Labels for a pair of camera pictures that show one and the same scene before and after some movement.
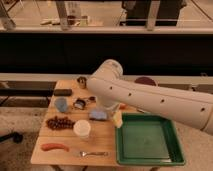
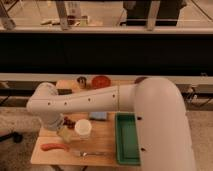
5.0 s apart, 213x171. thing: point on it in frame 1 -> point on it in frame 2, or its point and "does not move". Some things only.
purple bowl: (145, 80) does not move
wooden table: (74, 131) does not move
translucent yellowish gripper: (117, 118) -> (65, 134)
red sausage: (47, 146) does not move
